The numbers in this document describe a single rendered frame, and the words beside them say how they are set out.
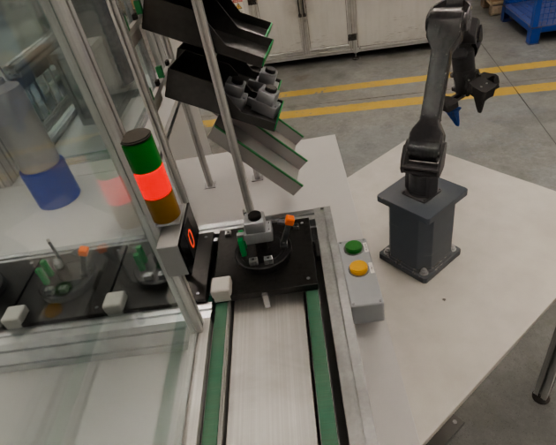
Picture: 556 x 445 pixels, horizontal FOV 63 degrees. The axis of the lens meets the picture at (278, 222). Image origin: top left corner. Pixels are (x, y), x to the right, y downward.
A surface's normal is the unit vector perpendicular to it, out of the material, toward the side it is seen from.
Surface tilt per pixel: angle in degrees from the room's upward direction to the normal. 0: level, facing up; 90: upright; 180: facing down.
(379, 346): 0
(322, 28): 90
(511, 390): 0
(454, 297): 0
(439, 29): 66
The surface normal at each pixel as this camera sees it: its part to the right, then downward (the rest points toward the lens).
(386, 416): -0.16, -0.77
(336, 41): -0.10, 0.63
